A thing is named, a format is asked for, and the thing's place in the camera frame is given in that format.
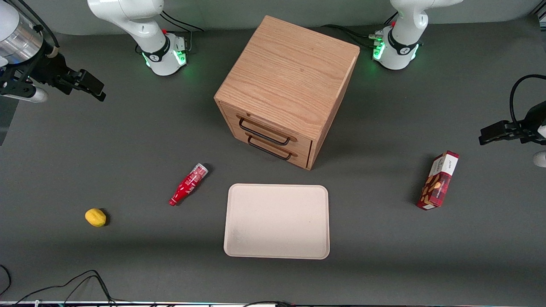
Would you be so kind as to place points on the wooden drawer cabinet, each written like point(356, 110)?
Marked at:
point(290, 81)

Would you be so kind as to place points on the red plaid cookie box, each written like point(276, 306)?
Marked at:
point(438, 181)

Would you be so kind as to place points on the beige rectangular tray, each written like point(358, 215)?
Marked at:
point(277, 221)

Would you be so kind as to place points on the white cylinder on right gripper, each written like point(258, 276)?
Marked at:
point(30, 94)

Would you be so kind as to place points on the red coke bottle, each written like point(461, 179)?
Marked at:
point(187, 184)

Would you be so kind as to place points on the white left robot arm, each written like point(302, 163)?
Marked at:
point(403, 38)

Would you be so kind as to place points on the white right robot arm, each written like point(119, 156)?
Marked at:
point(143, 23)

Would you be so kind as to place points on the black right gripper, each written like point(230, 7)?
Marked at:
point(50, 69)

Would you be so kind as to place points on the yellow lemon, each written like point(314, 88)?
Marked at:
point(95, 217)

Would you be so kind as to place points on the white cylinder on gripper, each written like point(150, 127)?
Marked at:
point(541, 158)
point(30, 94)

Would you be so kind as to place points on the white cylinder on left gripper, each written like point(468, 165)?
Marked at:
point(541, 158)

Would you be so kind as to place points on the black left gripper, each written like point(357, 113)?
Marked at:
point(532, 120)

